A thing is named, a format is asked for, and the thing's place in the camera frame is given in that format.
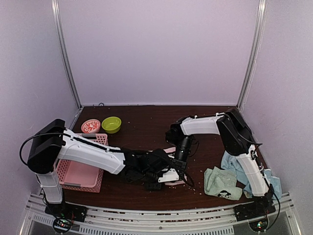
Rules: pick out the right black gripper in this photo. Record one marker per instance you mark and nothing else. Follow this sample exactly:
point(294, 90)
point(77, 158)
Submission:
point(181, 164)

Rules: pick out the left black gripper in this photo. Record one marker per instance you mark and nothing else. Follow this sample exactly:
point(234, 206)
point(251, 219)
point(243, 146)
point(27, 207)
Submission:
point(152, 186)

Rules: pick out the pink towel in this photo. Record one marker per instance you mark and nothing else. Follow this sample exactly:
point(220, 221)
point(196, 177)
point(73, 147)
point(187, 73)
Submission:
point(170, 151)

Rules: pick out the green towel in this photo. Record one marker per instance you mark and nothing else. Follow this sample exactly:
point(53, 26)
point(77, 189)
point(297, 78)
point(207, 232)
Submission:
point(221, 183)

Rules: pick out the pink plastic basket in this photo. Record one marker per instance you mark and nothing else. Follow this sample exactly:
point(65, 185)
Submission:
point(78, 176)

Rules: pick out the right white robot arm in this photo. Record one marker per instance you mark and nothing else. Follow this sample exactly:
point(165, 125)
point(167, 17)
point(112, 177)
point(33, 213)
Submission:
point(237, 140)

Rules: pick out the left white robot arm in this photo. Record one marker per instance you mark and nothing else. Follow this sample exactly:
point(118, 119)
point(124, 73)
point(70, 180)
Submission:
point(55, 142)

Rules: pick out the blue towel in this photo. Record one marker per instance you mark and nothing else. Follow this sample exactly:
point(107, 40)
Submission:
point(229, 162)

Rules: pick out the green bowl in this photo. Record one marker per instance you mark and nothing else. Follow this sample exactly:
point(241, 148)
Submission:
point(111, 125)

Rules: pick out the red patterned bowl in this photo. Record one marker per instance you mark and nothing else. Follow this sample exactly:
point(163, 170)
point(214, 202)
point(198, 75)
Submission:
point(91, 126)

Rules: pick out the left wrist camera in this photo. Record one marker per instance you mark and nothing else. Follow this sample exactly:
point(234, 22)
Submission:
point(157, 183)

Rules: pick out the aluminium front rail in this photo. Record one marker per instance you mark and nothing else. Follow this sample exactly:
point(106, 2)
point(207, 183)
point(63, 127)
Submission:
point(205, 221)

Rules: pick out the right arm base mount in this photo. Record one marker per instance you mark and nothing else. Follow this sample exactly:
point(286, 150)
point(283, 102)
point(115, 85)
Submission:
point(256, 214)

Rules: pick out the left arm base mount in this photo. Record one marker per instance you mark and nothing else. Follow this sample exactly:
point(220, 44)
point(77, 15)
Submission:
point(65, 220)

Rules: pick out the right aluminium frame post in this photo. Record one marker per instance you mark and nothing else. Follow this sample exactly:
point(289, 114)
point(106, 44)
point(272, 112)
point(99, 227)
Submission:
point(256, 41)

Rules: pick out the aluminium frame post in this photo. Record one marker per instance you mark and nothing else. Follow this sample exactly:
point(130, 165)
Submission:
point(64, 54)
point(256, 41)

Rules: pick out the left aluminium frame post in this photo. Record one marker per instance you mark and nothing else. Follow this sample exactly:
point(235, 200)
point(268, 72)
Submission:
point(64, 54)

